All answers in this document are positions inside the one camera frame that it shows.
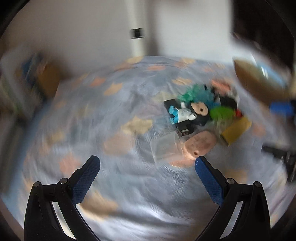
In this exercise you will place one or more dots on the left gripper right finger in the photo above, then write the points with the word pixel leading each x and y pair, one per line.
pixel 253 221

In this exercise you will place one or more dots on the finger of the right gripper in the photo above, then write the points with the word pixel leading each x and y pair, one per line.
pixel 286 108

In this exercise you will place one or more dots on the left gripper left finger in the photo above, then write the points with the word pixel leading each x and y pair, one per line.
pixel 41 221

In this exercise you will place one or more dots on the black-haired figure red outfit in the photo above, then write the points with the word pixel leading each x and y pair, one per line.
pixel 226 95

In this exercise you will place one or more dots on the green translucent splash piece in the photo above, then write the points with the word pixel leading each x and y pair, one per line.
pixel 222 113

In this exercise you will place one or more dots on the yellow rectangular block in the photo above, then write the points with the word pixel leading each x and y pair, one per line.
pixel 232 133

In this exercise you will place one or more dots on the black-haired doll white outfit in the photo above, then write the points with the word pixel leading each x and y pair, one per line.
pixel 196 112

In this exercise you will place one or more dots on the teal translucent splash piece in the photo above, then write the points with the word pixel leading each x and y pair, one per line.
pixel 199 93

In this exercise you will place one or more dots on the clear plastic cup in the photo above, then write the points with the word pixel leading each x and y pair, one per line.
pixel 166 149

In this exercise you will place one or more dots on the black monitor screen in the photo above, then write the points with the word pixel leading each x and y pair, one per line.
pixel 256 22

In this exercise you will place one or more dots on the patterned blue tablecloth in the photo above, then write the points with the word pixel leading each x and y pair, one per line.
pixel 114 113

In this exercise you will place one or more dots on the yellow pencil holder box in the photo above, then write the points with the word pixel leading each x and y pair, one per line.
pixel 48 79

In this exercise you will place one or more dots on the upright books stack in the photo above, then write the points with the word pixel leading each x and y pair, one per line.
pixel 19 67

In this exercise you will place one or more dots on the white lamp pole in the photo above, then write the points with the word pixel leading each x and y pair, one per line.
pixel 136 22

